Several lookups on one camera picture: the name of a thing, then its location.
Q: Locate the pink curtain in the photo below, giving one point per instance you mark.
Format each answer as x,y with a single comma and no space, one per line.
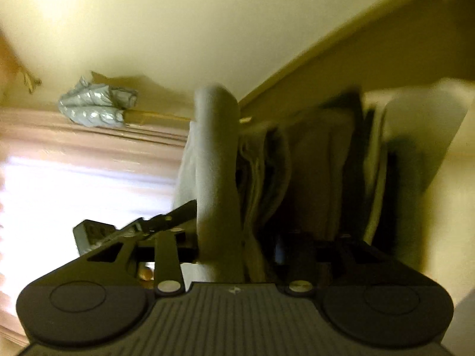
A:
74,178

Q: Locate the taupe folded garment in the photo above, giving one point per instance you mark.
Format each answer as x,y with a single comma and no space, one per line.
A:
319,163

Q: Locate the beige folded garment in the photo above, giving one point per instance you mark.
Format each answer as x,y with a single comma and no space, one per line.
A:
259,193

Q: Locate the black folded garment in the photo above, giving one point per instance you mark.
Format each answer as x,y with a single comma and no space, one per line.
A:
362,137

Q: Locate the white folded garment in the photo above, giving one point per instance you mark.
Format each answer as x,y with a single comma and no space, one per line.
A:
419,118

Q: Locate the brass wall hook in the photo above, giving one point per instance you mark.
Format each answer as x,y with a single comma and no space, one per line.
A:
30,78

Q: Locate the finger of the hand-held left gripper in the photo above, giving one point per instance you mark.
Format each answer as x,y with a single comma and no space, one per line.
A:
167,217

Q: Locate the wooden rod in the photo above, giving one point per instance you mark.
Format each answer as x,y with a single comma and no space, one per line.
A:
159,115

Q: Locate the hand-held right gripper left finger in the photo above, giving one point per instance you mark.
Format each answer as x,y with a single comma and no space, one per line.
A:
174,247

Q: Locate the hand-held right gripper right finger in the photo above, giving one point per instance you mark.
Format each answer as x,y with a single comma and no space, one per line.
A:
297,252

